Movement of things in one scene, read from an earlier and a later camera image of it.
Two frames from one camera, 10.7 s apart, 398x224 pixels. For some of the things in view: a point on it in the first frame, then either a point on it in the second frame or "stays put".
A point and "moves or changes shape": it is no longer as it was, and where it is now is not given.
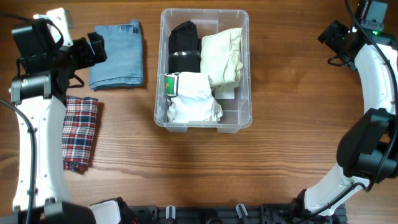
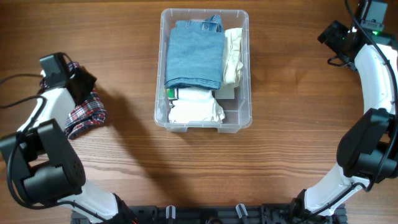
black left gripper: x=88 y=58 to x=91 y=79
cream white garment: x=221 y=58 stays put
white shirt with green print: x=191 y=98 stays put
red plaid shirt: x=78 y=132 moves or changes shape
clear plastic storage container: x=236 y=103 stays put
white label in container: x=224 y=94 stays put
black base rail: x=255 y=214 stays put
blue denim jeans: x=123 y=66 to x=195 y=55
